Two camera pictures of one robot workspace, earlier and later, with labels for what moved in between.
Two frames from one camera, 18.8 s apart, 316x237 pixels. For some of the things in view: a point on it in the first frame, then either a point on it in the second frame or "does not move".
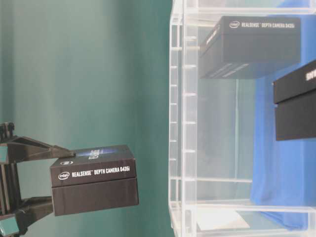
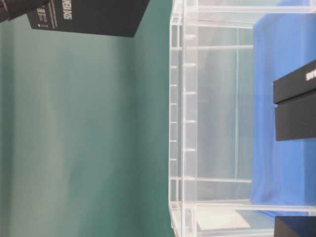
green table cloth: (81, 74) does not move
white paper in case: (209, 219) does not move
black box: (239, 47) to (121, 18)
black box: (295, 98) does not move
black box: (94, 179) to (295, 226)
